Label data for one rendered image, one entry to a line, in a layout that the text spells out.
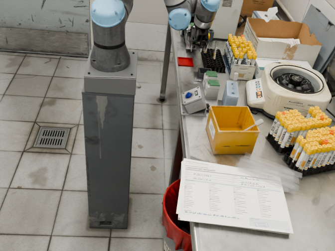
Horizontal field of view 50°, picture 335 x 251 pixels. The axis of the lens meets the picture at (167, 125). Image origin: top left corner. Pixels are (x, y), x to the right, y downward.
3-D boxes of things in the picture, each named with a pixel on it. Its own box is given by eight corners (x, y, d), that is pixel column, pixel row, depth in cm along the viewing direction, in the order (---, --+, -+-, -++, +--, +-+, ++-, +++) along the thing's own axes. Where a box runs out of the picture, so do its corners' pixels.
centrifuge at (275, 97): (244, 82, 152) (251, 56, 144) (313, 92, 151) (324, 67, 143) (247, 116, 133) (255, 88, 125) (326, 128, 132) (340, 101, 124)
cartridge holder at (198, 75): (192, 74, 152) (194, 66, 150) (213, 75, 153) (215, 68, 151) (194, 80, 148) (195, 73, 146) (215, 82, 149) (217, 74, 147)
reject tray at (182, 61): (177, 58, 162) (177, 56, 161) (192, 59, 162) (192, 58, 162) (178, 65, 156) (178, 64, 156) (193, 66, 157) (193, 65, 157)
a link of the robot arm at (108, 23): (88, 44, 127) (85, 7, 118) (97, 27, 137) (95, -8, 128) (122, 48, 127) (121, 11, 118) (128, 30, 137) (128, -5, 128)
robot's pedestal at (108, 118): (89, 228, 190) (81, 91, 134) (93, 198, 205) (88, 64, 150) (127, 229, 191) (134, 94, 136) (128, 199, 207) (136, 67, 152)
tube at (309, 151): (294, 172, 112) (306, 146, 105) (299, 171, 112) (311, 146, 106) (297, 176, 111) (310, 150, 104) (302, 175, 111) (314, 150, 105)
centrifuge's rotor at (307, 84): (268, 79, 145) (274, 63, 140) (307, 85, 144) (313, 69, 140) (273, 101, 133) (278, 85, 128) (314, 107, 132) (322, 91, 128)
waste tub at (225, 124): (204, 128, 125) (209, 105, 119) (241, 128, 127) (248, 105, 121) (212, 155, 115) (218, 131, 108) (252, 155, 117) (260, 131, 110)
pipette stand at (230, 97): (217, 101, 138) (222, 79, 132) (235, 104, 138) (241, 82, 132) (217, 117, 131) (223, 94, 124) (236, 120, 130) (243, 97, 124)
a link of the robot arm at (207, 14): (200, -16, 130) (223, -11, 130) (195, 4, 140) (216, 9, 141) (197, 1, 127) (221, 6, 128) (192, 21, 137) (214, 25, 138)
